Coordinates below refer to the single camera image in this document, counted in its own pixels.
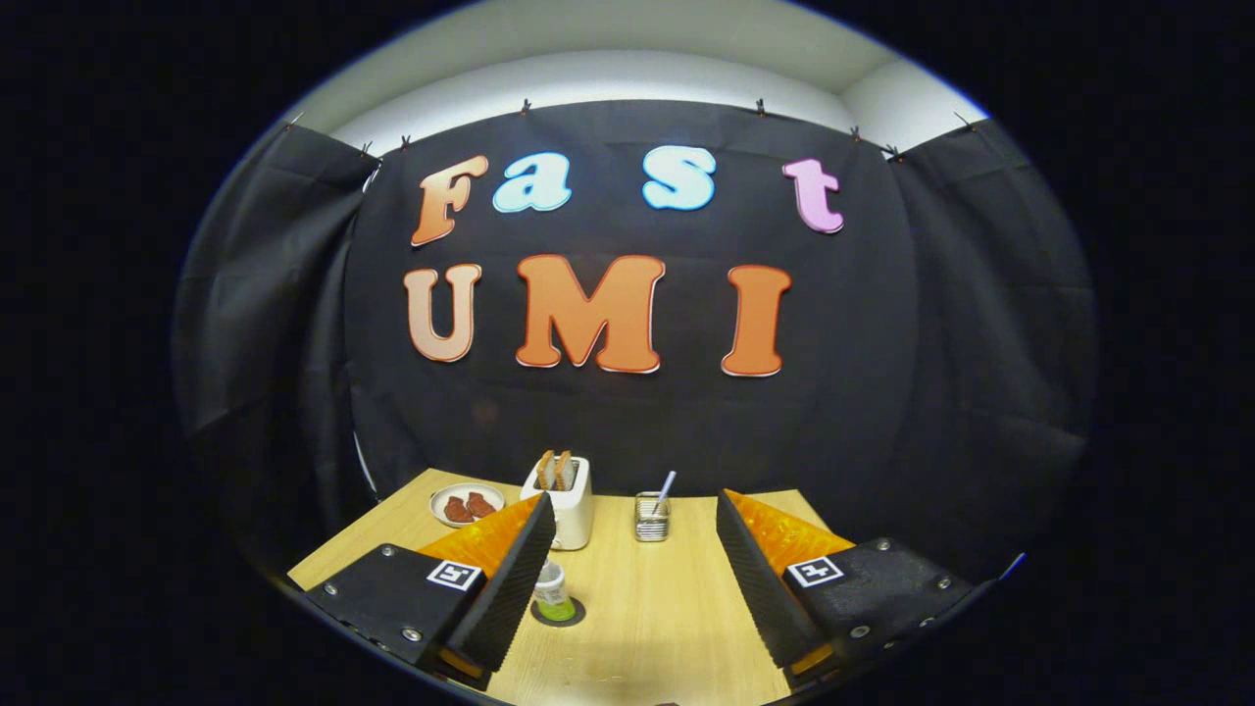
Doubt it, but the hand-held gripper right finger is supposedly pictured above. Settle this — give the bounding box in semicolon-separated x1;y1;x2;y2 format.
716;488;977;678

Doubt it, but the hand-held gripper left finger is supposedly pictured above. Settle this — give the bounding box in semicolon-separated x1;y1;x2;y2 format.
304;492;558;687

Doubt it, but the clear juice bottle green label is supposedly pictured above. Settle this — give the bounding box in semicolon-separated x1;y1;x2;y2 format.
534;560;577;623

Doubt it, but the dark brown round coaster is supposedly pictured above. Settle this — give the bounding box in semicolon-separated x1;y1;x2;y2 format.
530;596;587;629

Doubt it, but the white toaster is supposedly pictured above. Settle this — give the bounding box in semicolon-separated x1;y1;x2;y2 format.
520;455;594;552

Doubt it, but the wooden table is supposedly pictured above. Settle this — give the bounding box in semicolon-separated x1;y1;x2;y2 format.
287;468;834;706

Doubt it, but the small beige plate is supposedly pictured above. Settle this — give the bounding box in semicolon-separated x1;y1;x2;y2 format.
429;482;507;529

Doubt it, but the metal mesh holder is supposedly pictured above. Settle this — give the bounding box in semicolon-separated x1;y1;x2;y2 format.
633;491;672;543

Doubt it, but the row of small cloth clips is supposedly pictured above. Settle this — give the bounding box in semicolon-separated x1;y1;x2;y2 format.
287;96;974;160

